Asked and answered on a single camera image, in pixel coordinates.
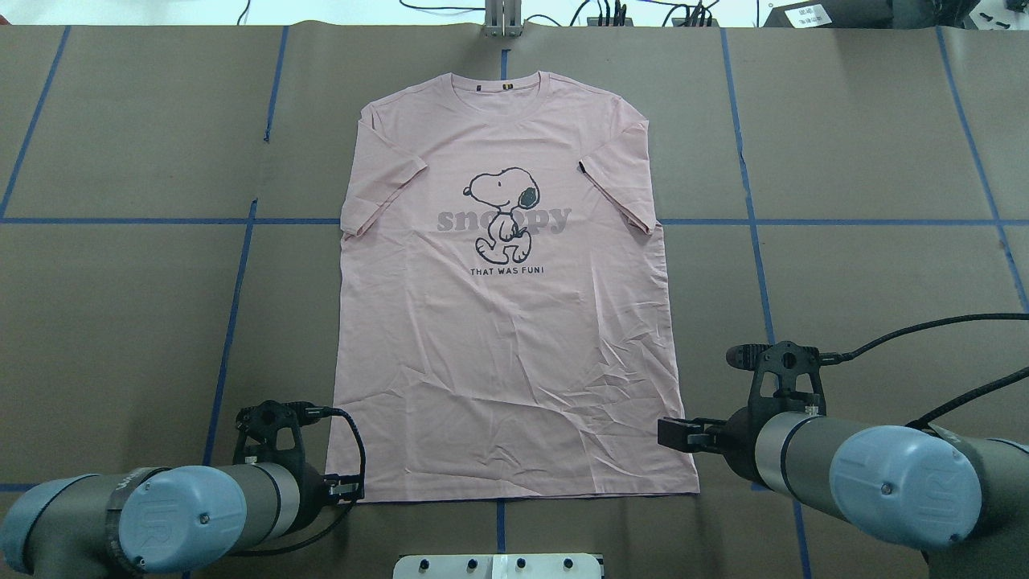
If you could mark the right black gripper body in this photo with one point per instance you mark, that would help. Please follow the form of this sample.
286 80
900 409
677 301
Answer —
738 437

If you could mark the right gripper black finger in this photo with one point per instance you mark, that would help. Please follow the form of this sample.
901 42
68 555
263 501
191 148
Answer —
690 436

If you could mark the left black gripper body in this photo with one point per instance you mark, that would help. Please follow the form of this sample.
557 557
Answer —
313 498

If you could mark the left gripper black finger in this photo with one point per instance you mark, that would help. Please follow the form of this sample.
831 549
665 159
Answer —
344 488

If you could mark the pink Snoopy t-shirt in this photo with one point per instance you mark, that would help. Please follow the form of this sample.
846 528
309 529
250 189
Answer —
505 327

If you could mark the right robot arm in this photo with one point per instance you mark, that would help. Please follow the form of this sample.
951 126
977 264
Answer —
961 501

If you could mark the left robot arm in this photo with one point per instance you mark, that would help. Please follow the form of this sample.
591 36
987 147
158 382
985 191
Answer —
163 520

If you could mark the orange grey USB hub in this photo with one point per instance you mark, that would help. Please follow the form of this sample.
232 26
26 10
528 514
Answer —
697 15

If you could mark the black box with label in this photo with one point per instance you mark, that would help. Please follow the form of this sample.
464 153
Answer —
885 15

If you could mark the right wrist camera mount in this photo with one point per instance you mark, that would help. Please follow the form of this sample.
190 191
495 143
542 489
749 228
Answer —
785 377

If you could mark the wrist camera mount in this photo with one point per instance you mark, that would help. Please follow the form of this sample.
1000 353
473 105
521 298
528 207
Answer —
785 377
271 432

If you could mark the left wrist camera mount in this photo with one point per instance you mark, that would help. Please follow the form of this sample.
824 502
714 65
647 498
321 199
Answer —
271 432

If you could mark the aluminium frame post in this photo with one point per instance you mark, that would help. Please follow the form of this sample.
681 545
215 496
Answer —
503 19

